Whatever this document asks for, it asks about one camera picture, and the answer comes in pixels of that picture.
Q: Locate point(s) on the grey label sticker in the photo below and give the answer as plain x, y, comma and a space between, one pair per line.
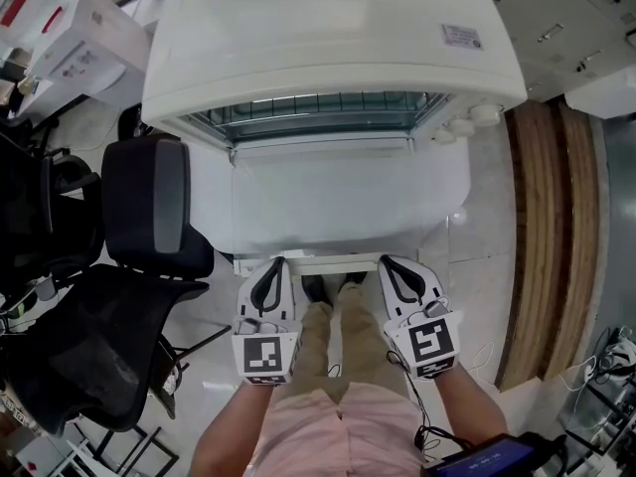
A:
460, 35

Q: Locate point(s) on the metal oven rack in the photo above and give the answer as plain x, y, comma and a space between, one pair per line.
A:
318, 110

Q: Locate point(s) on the person's right forearm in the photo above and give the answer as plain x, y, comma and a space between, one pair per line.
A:
472, 405

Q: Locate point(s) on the glass toaster oven door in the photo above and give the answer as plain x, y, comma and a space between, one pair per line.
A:
323, 202

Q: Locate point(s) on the person's right black shoe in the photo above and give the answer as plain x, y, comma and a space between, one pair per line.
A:
354, 278

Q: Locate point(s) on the white and red box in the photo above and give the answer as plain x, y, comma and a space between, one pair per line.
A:
30, 3

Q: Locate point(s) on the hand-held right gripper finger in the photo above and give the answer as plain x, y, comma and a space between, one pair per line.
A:
392, 291
429, 281

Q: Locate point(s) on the grey cup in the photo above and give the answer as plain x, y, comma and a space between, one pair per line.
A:
46, 288

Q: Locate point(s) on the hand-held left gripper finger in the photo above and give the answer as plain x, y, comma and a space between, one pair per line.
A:
248, 293
285, 291

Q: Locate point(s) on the white cabinet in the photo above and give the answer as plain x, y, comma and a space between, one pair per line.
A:
556, 13

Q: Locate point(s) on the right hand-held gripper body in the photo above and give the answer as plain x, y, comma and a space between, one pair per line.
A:
427, 346

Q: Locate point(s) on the person's pink shirt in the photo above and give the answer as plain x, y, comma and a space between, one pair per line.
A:
338, 435

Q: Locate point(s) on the wooden platform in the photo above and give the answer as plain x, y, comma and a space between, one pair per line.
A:
551, 241

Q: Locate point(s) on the black office chair with armrest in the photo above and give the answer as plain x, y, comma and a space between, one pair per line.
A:
40, 202

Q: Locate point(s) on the person's khaki trousers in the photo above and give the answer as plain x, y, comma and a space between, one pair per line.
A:
348, 336

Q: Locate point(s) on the person's left forearm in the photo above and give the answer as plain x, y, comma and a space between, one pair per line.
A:
228, 430

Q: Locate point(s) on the black padded office chair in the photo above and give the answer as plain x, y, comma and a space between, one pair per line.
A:
149, 206

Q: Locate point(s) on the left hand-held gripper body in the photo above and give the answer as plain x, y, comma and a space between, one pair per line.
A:
263, 356

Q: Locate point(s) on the white toaster oven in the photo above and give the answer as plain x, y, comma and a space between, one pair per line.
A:
298, 43

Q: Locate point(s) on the white oven knob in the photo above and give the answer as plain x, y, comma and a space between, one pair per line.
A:
484, 113
462, 127
443, 134

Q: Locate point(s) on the person's black shoe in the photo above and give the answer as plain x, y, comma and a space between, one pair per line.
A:
354, 278
314, 288

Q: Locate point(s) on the white cardboard box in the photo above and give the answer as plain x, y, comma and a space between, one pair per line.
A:
89, 43

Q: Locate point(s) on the black mesh office chair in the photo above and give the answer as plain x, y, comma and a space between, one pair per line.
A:
94, 346

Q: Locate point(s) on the person's left black shoe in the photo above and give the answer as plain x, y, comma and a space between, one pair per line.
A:
314, 288

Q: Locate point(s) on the black device with blue screen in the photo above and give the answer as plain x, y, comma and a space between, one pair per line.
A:
487, 457

